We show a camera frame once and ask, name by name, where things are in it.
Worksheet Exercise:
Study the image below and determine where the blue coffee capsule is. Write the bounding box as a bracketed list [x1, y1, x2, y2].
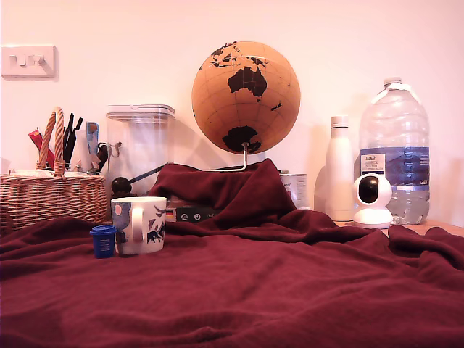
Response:
[89, 224, 118, 259]

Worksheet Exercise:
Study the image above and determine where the black box with white icons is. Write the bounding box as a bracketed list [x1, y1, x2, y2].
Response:
[175, 206, 223, 224]

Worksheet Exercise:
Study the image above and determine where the cork globe on metal stand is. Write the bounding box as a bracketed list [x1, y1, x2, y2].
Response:
[191, 40, 302, 171]

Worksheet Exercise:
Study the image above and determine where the metal tin can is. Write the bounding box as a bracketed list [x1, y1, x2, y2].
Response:
[278, 172, 309, 210]

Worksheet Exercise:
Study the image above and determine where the clear plastic storage container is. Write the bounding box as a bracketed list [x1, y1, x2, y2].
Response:
[105, 104, 176, 199]

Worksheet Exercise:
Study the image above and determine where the white insulated bottle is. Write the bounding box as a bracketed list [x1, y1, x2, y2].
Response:
[324, 115, 356, 223]

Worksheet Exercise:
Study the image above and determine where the black round knob tool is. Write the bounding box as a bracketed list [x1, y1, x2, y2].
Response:
[111, 162, 170, 196]

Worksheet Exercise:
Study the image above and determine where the dark red fleece blanket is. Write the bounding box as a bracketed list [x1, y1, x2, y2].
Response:
[0, 157, 464, 348]

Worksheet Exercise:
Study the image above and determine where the white mug with blue animals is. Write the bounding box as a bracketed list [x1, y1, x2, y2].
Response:
[110, 196, 168, 256]

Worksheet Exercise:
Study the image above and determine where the blue and white packet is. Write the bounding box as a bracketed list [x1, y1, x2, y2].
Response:
[85, 121, 99, 164]

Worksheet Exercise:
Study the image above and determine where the large clear water bottle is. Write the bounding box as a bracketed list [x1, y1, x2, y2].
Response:
[358, 76, 431, 225]

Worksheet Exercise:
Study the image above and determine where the red packet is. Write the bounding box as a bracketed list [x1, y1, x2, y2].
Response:
[28, 128, 55, 170]

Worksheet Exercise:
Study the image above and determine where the white paper sheet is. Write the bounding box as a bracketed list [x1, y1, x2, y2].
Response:
[9, 168, 90, 178]

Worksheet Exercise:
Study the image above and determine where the dark handled tool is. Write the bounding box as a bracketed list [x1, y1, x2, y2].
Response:
[94, 141, 109, 173]

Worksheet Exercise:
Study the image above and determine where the small white round camera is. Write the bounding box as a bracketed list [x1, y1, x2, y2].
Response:
[352, 174, 394, 229]

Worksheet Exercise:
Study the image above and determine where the wicker basket with handle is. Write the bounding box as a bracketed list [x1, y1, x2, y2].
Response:
[0, 107, 109, 233]

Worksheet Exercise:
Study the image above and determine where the white wall light switch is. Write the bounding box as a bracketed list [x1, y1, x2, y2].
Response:
[1, 45, 58, 79]

